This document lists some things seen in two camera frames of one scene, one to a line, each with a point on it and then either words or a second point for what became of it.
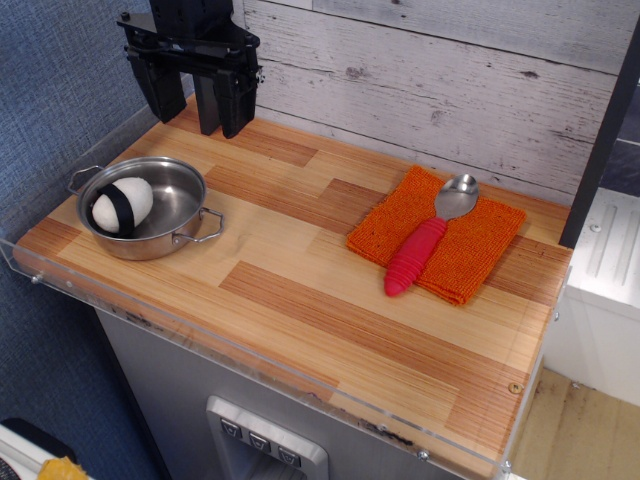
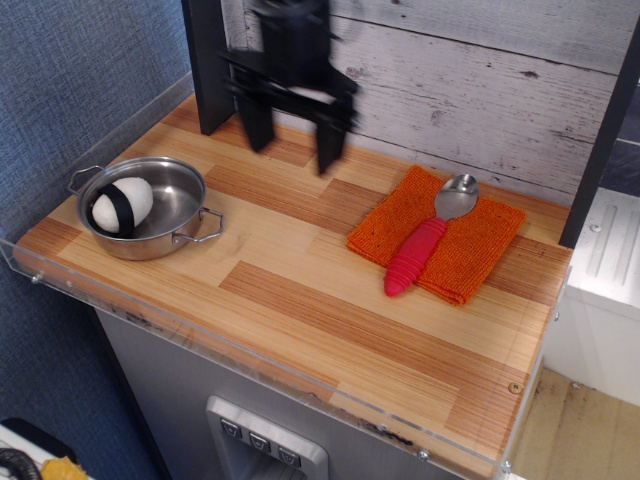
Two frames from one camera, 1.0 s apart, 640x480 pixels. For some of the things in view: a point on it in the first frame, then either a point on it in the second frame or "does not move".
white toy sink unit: x=594 y=337 does not move
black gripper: x=195 y=34 to x=292 y=71
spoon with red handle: x=453 y=197 does not move
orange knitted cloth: x=469 y=248 does not move
